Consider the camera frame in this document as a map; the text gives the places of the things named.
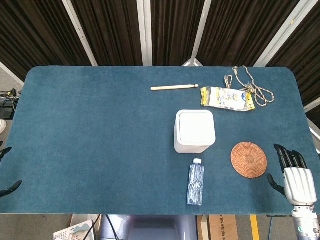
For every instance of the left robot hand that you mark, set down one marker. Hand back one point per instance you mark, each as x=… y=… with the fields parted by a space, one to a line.
x=7 y=186

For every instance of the illustrated paper box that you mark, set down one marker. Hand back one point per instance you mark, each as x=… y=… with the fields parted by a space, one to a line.
x=73 y=231

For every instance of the white square box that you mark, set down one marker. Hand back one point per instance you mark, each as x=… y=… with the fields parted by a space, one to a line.
x=195 y=131

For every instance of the crumpled white yellow wrapper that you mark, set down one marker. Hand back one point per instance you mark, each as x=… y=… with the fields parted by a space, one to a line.
x=226 y=98

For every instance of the white shoe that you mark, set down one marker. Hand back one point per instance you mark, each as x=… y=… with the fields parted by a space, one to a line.
x=2 y=126

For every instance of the blue felt table mat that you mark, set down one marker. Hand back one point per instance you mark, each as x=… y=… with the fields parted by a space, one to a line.
x=100 y=140

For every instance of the black electronic equipment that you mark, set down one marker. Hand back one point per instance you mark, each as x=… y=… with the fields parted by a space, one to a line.
x=7 y=106

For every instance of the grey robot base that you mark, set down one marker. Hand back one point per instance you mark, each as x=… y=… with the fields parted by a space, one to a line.
x=150 y=227

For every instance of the round woven brown coaster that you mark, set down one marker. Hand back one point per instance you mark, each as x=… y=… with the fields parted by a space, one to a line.
x=249 y=160

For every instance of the wooden stick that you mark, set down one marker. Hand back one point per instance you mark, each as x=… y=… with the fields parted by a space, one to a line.
x=175 y=87

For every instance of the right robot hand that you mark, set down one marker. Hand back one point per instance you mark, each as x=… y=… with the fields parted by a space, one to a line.
x=298 y=182

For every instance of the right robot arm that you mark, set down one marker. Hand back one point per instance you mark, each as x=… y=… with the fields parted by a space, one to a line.
x=306 y=222

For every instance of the clear plastic water bottle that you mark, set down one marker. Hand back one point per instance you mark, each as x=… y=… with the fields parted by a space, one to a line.
x=195 y=182

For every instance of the brown cardboard box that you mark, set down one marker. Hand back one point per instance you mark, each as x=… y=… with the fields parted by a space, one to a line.
x=222 y=227

